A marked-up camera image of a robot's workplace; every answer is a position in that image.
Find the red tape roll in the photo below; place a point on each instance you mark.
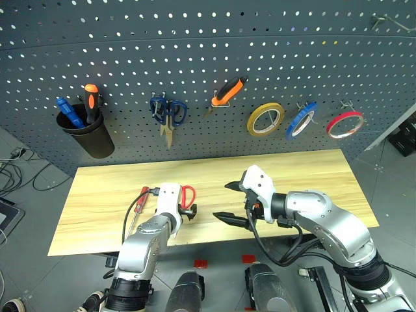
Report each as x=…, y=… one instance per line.
x=330, y=127

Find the dark flat device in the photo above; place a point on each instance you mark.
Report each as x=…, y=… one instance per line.
x=9, y=217

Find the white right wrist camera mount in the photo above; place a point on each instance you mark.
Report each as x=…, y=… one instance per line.
x=260, y=185

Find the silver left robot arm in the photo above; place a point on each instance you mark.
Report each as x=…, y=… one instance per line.
x=143, y=247

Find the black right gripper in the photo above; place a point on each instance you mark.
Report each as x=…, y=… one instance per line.
x=252, y=209

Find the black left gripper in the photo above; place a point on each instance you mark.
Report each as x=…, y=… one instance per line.
x=182, y=213

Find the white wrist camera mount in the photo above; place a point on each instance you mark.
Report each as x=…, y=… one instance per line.
x=260, y=185
x=169, y=200

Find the metal pegboard hook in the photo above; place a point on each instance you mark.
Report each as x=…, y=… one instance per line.
x=158, y=104
x=305, y=109
x=347, y=105
x=390, y=21

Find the blue tape roll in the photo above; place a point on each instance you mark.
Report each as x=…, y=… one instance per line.
x=292, y=125

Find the black and white shoe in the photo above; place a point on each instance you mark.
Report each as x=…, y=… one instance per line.
x=12, y=305
x=92, y=300

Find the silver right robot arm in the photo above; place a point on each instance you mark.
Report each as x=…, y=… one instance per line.
x=334, y=224

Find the black plastic tool cup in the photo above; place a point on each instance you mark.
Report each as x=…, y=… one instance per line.
x=95, y=140

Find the orange and black cutter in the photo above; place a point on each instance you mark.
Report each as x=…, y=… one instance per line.
x=229, y=91

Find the dark grey perforated pegboard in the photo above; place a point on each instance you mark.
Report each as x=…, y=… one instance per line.
x=208, y=48

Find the yellow tape roll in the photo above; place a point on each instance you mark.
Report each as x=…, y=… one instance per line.
x=251, y=122

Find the black plastic crate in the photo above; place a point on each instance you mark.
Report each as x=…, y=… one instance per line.
x=404, y=136

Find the orange and black screwdriver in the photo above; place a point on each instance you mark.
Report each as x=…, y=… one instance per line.
x=91, y=104

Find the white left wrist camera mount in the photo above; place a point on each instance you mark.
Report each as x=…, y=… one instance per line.
x=169, y=200

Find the black frame with caster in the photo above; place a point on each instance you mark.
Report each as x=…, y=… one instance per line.
x=320, y=286

